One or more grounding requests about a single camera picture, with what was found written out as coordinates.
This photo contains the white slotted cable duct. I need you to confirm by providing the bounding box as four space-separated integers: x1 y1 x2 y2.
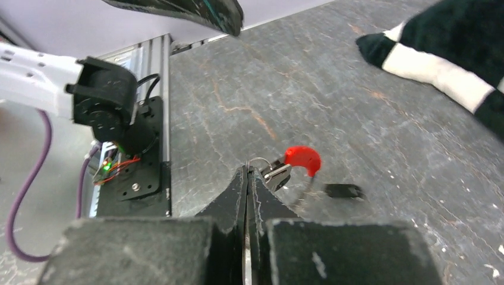
88 142 116 218

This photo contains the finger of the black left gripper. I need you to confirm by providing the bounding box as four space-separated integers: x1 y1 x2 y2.
103 0 244 36

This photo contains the black white checkered pillow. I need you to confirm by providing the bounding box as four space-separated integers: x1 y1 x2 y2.
356 1 503 137

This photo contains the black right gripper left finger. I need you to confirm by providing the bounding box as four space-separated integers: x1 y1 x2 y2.
37 167 247 284

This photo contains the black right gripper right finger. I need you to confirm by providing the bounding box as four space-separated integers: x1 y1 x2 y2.
248 168 442 284

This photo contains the key with black tag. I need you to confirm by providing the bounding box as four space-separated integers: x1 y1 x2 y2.
323 183 365 198
261 164 292 192

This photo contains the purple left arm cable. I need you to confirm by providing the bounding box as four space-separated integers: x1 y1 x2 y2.
4 110 103 264

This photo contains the metal key organizer red handle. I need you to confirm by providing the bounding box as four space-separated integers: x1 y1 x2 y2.
246 145 322 192

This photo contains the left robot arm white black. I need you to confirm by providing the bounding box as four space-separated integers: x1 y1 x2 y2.
1 1 244 143

